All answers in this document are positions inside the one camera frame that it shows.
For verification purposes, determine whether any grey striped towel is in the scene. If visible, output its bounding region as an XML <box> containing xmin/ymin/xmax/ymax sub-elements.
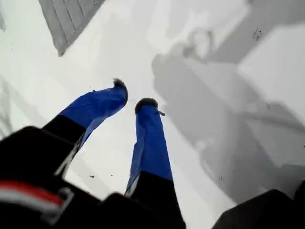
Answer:
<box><xmin>38</xmin><ymin>0</ymin><xmax>106</xmax><ymax>57</ymax></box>

